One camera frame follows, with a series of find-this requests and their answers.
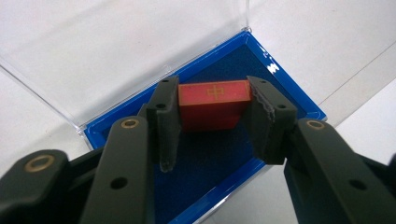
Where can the red rectangular block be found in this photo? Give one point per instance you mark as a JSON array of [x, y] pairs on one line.
[[211, 105]]

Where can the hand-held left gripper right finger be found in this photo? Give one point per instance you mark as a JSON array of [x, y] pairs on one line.
[[271, 130]]

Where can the blue box with clear lid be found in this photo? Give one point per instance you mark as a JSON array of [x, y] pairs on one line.
[[218, 67]]

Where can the white paper sheet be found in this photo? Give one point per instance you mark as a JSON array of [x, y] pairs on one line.
[[370, 130]]

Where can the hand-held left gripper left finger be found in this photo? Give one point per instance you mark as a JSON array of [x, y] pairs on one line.
[[165, 124]]

